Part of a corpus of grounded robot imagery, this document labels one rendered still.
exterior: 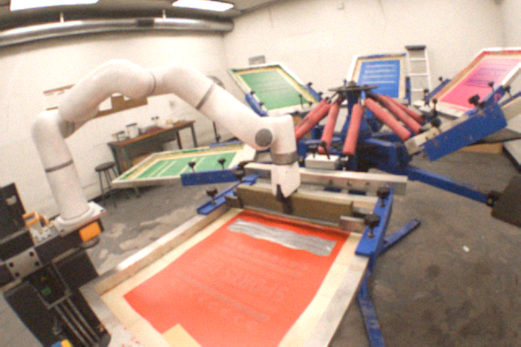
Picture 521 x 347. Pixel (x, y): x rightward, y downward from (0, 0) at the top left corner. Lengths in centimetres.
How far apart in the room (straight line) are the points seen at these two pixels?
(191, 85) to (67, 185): 44
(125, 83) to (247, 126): 31
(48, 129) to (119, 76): 25
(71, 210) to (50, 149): 18
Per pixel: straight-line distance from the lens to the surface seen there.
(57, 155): 75
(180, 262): 77
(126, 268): 78
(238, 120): 61
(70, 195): 78
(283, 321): 56
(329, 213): 75
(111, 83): 65
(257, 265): 69
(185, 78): 64
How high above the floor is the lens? 141
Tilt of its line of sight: 16 degrees down
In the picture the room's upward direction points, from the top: 8 degrees counter-clockwise
